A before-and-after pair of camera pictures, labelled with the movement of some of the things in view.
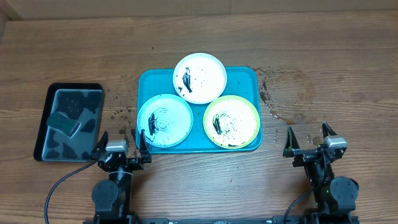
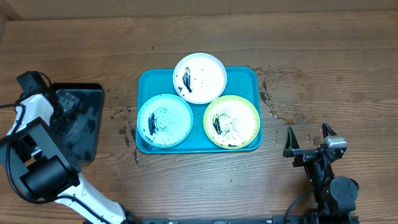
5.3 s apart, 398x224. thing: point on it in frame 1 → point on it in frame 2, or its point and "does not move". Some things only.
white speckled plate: (199, 78) does not move
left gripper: (137, 162) → (68, 101)
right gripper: (311, 153) does not move
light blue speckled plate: (166, 119) does not move
